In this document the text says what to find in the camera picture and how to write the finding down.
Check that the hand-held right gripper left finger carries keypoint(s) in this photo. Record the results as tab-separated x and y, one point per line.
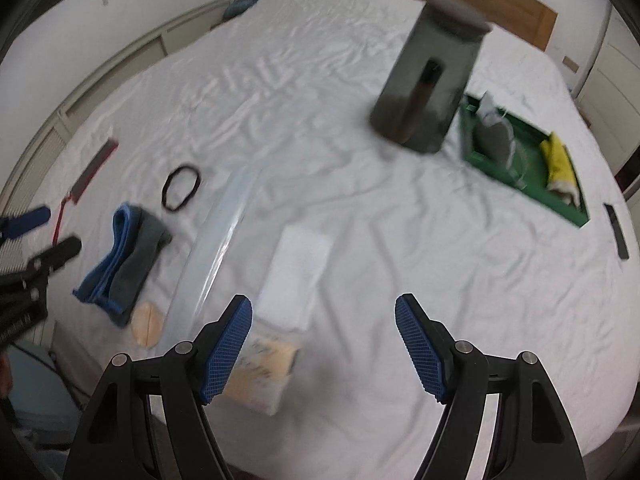
227	350

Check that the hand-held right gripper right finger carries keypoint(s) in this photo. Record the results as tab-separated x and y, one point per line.
417	345

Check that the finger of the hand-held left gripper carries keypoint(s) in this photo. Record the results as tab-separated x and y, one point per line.
30	220
60	252

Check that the beige tissue packet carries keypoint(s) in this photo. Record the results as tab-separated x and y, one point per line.
265	360

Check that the grey towel with blue edge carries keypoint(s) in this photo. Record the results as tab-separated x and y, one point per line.
135	260

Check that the beige round powder puff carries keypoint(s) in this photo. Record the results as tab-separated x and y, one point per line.
147	325

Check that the green tray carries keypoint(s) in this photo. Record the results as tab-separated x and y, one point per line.
530	160

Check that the clear plastic tube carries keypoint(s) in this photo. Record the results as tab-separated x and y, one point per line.
210	250

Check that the black hair band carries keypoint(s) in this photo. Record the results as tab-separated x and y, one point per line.
185	166

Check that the grey face mask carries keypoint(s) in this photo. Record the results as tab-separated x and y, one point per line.
492	137

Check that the black flat strip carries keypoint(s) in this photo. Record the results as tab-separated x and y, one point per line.
616	232

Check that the yellow cloth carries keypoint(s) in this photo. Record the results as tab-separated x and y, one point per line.
557	162

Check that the white bed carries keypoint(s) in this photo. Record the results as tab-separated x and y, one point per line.
300	110

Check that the grey translucent plastic container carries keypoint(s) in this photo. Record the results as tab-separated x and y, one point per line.
425	60

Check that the blue cloth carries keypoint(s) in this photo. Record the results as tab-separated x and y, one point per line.
242	6

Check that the white wardrobe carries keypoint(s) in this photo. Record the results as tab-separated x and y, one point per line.
615	85

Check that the wall socket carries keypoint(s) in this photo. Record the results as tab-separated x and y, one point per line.
570	63

